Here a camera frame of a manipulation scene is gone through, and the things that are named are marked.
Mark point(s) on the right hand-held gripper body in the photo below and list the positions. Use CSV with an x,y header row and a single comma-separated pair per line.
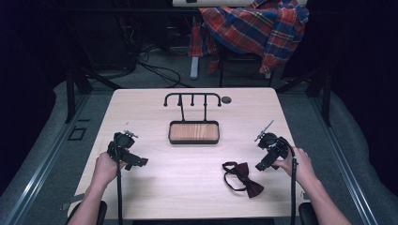
x,y
271,150

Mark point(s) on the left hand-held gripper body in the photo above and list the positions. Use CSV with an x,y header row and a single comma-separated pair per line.
x,y
125,150

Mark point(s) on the person's left hand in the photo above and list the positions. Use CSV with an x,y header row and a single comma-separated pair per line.
x,y
106,170

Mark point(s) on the person's right hand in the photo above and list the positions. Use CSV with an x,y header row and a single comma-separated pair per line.
x,y
298,165

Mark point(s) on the dark red bow tie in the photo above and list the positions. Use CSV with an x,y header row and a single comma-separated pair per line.
x,y
244,175

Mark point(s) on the black rack with wooden tray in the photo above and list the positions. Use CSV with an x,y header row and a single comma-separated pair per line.
x,y
194,132

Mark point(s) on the black metal stand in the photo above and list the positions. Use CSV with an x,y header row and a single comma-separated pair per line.
x,y
327,97
70,93

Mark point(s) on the red blue plaid cloth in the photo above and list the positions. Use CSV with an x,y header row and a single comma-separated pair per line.
x,y
259,28

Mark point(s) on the black chair frame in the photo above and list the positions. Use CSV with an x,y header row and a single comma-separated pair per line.
x,y
222,67

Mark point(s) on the metal floor rail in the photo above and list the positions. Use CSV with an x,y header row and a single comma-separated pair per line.
x,y
347,168
40,168

